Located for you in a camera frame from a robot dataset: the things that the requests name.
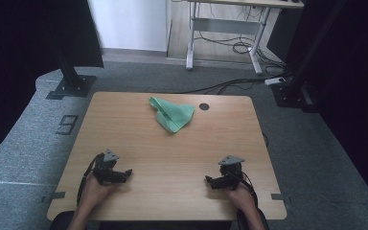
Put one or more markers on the green cloth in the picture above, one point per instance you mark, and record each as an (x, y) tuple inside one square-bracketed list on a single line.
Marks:
[(172, 115)]

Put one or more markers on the white desk frame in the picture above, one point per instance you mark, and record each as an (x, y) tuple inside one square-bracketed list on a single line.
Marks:
[(226, 26)]

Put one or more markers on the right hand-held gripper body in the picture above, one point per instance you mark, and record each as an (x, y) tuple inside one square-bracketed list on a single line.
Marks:
[(231, 171)]

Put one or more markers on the person's left hand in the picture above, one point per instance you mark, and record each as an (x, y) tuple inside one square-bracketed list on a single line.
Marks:
[(96, 191)]

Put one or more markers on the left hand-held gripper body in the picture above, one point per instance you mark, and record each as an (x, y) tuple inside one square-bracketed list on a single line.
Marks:
[(106, 164)]

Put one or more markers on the grey tape strip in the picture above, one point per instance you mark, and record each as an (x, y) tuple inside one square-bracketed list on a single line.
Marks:
[(54, 195), (279, 197)]

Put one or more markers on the black curtain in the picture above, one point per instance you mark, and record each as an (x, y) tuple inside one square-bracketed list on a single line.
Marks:
[(354, 96), (19, 64)]

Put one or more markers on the white power strip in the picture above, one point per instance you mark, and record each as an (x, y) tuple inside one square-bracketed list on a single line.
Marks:
[(274, 81)]

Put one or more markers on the black tape digit mark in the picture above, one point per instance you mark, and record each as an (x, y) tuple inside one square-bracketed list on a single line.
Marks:
[(67, 124)]

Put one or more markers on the person's left leg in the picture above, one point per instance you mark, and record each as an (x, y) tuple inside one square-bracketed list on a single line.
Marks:
[(59, 222)]

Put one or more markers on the person's right hand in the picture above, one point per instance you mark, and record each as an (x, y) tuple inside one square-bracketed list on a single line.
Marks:
[(241, 198)]

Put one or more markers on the black cabinet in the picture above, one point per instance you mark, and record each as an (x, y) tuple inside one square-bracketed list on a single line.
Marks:
[(279, 32)]

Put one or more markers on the black metal stand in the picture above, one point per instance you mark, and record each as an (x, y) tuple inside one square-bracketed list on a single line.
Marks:
[(292, 94), (73, 84)]

